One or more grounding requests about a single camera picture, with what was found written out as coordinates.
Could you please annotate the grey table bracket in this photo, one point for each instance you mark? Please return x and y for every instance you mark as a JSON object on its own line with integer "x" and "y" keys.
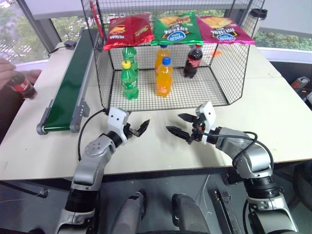
{"x": 24, "y": 189}

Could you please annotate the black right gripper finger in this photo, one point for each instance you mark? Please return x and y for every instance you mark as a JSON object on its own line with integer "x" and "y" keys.
{"x": 179, "y": 132}
{"x": 189, "y": 117}

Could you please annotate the green chips bag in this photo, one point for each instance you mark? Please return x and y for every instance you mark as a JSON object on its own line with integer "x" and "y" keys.
{"x": 176, "y": 29}

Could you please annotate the orange tag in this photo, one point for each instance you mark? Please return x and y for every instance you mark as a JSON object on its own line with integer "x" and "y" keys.
{"x": 217, "y": 53}

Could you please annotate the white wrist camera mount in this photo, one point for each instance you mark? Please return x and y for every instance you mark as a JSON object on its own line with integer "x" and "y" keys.
{"x": 116, "y": 122}
{"x": 209, "y": 114}

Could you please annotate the dark rounded robot leg shape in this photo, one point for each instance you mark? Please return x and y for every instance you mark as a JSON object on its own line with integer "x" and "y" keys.
{"x": 130, "y": 212}
{"x": 187, "y": 214}

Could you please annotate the slim red snack bag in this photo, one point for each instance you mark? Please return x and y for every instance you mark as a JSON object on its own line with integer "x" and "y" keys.
{"x": 96, "y": 17}

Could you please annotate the red and black tool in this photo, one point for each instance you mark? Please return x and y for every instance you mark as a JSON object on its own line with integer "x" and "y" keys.
{"x": 299, "y": 82}

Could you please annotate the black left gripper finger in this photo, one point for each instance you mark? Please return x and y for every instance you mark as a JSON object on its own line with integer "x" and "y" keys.
{"x": 142, "y": 128}
{"x": 128, "y": 115}

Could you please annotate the cola bottle red label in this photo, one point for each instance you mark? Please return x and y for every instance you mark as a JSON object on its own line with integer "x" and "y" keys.
{"x": 192, "y": 63}
{"x": 23, "y": 86}

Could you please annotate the person's bare hand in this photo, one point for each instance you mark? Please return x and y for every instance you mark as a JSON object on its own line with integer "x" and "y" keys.
{"x": 6, "y": 69}

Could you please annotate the person's dark clothed body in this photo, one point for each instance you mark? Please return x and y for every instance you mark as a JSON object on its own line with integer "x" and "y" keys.
{"x": 7, "y": 109}

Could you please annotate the red chips bag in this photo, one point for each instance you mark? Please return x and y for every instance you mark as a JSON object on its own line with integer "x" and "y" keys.
{"x": 129, "y": 30}

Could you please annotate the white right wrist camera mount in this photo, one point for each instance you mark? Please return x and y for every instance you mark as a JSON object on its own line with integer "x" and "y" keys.
{"x": 209, "y": 114}

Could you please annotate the black metal bar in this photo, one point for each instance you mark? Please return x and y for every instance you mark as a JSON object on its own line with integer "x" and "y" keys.
{"x": 225, "y": 212}

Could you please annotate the white tumbler black lid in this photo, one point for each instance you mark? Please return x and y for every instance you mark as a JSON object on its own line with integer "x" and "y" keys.
{"x": 254, "y": 22}

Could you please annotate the orange soda bottle blue cap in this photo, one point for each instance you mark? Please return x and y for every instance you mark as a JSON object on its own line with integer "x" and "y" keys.
{"x": 164, "y": 80}
{"x": 162, "y": 54}

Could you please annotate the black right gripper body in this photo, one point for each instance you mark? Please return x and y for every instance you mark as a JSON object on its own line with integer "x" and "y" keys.
{"x": 197, "y": 132}

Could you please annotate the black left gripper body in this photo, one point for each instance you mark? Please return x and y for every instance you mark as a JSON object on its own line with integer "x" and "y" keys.
{"x": 129, "y": 131}

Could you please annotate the green conveyor belt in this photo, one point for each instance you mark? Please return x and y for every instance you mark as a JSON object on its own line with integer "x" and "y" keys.
{"x": 67, "y": 90}

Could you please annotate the green soda bottle yellow cap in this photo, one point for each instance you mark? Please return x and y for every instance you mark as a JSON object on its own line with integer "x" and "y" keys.
{"x": 129, "y": 83}

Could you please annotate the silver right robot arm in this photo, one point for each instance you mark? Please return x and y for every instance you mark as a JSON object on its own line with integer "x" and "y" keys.
{"x": 253, "y": 161}

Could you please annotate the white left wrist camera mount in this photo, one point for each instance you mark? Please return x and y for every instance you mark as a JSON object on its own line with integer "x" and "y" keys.
{"x": 116, "y": 122}

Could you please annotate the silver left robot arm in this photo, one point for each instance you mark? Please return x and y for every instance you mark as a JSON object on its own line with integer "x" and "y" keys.
{"x": 90, "y": 168}

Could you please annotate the pink chips bag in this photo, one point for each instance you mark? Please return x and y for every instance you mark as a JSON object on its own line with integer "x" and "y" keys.
{"x": 224, "y": 30}

